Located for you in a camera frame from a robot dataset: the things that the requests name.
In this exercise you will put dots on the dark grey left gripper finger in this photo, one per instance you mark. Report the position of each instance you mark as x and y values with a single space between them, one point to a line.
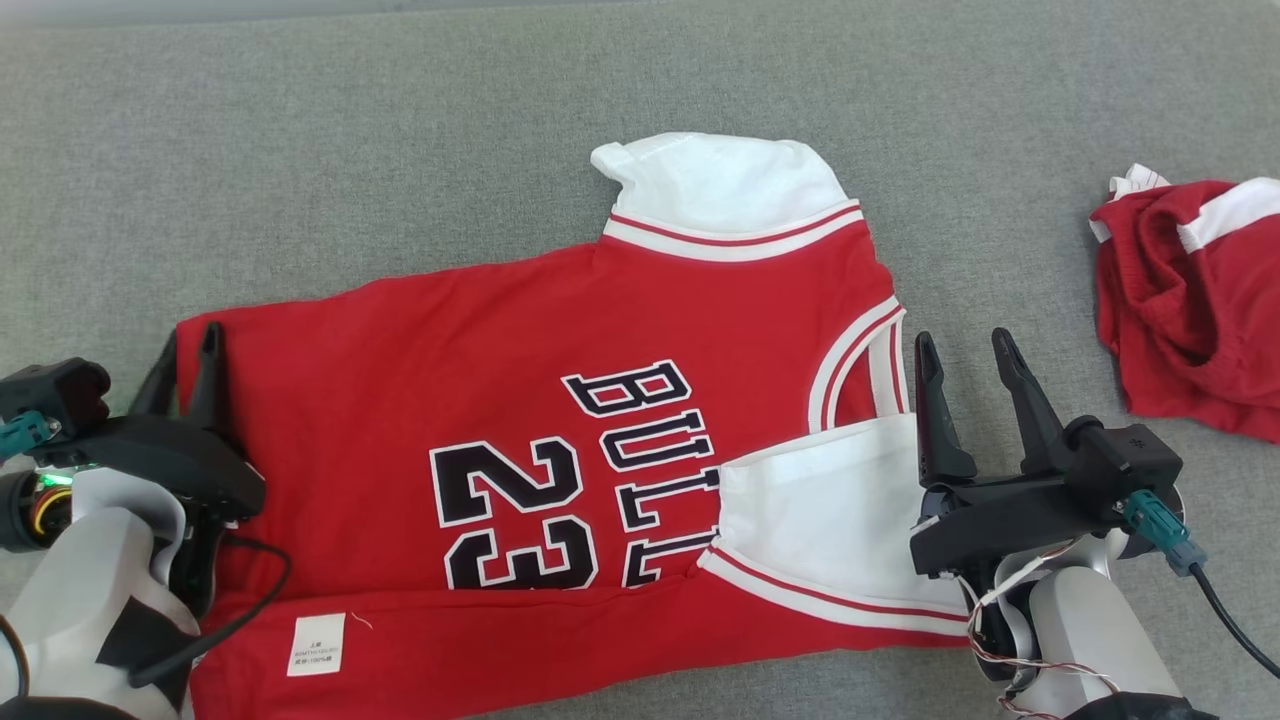
212 390
162 395

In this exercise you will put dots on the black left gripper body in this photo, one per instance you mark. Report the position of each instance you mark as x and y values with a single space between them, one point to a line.
160 450

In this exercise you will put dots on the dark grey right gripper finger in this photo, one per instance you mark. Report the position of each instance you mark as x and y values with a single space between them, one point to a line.
940 440
1038 430

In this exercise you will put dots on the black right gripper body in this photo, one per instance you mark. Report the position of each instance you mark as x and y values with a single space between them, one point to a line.
1000 520

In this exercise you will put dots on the red shorts with white stripe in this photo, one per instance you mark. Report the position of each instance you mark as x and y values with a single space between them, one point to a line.
1190 320

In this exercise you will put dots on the red Bulls 23 jersey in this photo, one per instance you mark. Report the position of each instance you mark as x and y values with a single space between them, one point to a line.
450 350

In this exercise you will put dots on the grey fabric sofa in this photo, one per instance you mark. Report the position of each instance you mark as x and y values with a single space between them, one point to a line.
300 150

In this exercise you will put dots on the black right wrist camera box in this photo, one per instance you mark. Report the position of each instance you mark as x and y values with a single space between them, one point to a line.
1125 460

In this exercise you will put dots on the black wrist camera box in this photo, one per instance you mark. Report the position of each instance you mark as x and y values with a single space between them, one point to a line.
1125 460
55 390

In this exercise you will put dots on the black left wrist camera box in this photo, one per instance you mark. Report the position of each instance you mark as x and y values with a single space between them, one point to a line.
55 390

